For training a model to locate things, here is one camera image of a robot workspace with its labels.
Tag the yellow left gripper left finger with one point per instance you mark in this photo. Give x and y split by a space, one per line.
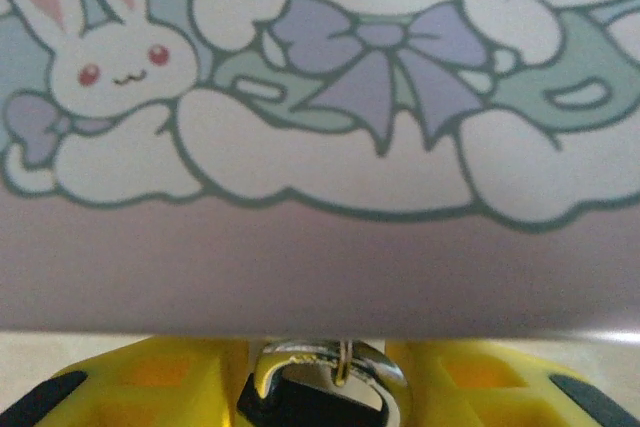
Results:
150 387

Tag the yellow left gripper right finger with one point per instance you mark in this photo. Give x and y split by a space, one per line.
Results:
480 392

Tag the silver metal clasp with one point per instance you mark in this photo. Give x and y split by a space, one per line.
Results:
305 407

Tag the cartoon bunny print tin box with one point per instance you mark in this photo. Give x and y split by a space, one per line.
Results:
320 172

